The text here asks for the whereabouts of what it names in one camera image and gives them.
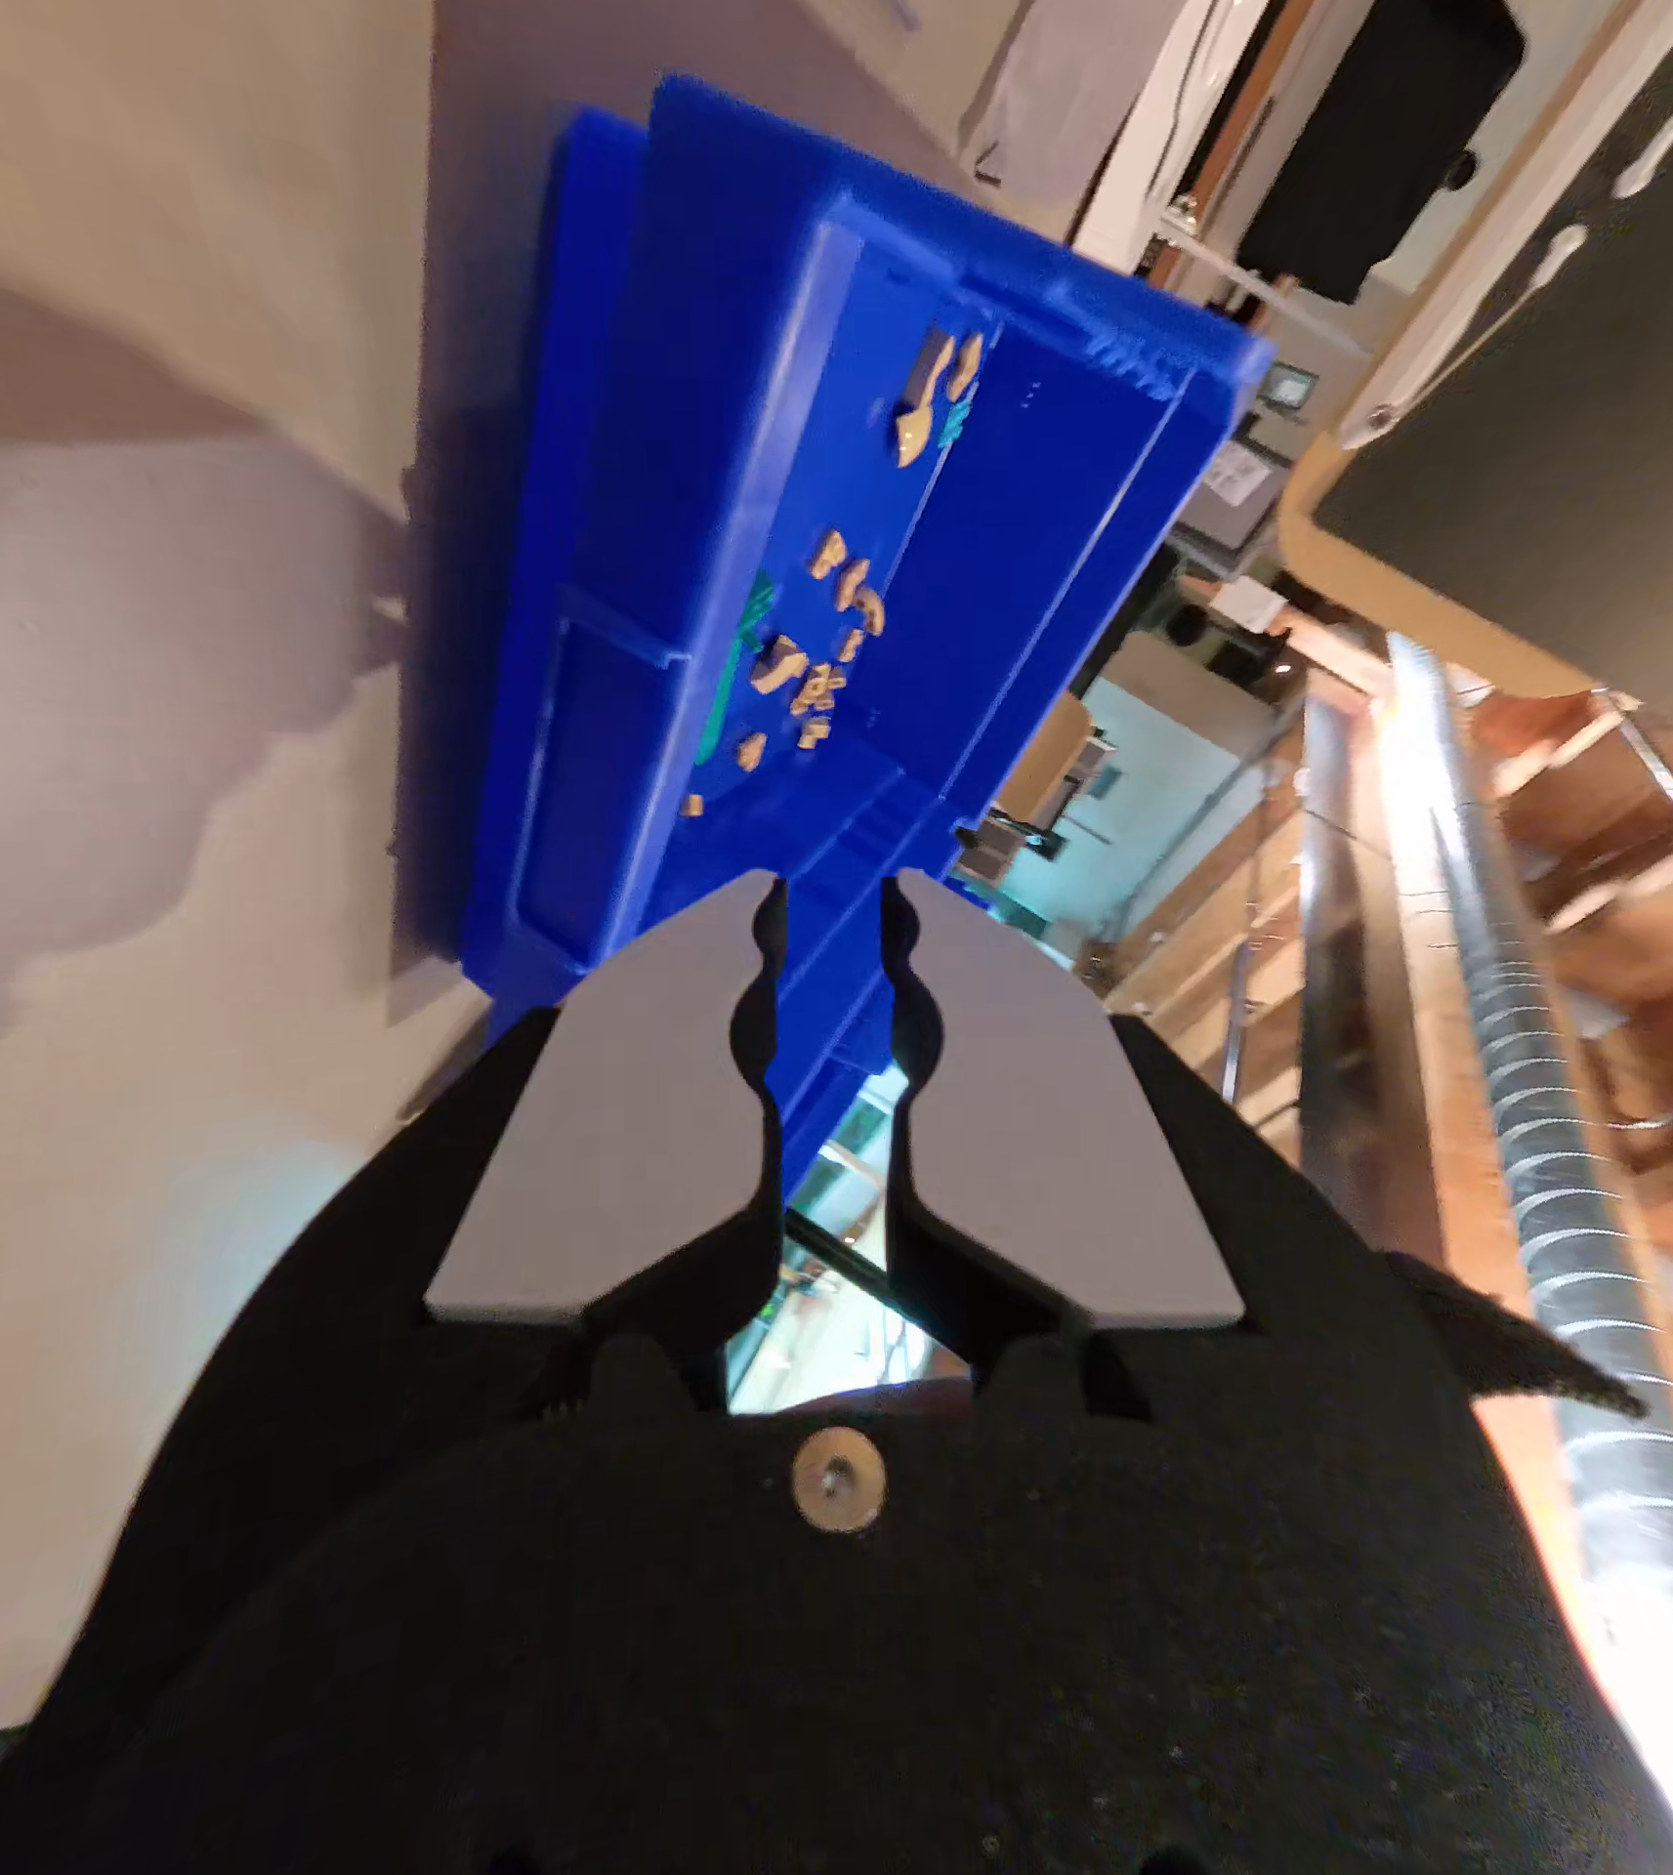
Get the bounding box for large silver ventilation duct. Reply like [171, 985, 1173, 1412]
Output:
[1375, 630, 1673, 1875]

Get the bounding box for loose small tan brick pieces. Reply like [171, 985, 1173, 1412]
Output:
[681, 330, 991, 823]

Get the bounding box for green plant brick piece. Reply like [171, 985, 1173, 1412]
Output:
[697, 572, 782, 764]

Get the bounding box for grey desk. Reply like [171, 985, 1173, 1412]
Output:
[0, 0, 1035, 1752]

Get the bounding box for large blue plastic bin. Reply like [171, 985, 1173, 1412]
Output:
[462, 74, 1281, 1029]

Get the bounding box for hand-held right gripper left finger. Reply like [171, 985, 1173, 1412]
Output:
[423, 877, 789, 1328]

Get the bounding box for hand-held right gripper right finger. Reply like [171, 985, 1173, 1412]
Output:
[880, 877, 1248, 1339]

